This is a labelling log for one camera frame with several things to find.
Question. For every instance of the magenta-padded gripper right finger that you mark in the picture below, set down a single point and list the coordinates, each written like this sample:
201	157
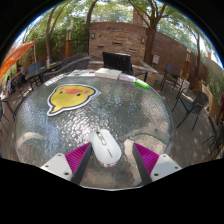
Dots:
165	165

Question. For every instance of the white flat box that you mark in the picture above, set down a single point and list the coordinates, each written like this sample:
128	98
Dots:
101	72
115	74

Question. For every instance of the thin white booklet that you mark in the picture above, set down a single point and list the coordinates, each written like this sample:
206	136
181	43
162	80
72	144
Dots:
127	78

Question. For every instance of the dark patio table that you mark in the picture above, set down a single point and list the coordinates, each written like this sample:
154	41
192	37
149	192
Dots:
43	70

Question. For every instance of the orange parasol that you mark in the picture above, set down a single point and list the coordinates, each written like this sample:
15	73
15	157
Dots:
16	55

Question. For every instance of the yellow duck-shaped mouse pad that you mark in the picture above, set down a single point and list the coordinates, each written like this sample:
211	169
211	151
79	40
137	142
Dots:
71	96

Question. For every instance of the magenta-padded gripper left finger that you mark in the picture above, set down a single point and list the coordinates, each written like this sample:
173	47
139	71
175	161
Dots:
55	165

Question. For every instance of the black metal mesh chair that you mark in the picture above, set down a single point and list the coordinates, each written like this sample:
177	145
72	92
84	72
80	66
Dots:
217	136
8	100
197	101

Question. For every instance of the dark slatted garden chair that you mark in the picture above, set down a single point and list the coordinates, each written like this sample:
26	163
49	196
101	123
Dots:
171	71

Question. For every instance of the black wall lamp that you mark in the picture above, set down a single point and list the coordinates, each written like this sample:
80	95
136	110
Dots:
142	40
93	35

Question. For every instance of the black slatted chair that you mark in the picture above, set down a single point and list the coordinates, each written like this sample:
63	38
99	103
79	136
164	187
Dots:
116	61

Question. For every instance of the white computer mouse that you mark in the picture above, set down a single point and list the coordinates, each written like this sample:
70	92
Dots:
105	146

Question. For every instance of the person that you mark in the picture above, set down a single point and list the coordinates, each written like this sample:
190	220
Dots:
22	71

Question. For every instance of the dark wicker chair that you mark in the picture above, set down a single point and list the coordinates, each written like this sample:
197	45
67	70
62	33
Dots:
71	65
75	57

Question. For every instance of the green marker pen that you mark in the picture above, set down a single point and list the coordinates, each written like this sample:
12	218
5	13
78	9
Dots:
142	84

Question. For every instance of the blue chair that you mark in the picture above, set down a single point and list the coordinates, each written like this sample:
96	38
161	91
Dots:
33	68

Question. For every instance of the white wall box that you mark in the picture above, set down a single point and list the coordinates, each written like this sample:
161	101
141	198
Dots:
155	59

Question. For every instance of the clear bottle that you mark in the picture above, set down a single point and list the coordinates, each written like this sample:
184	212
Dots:
48	62

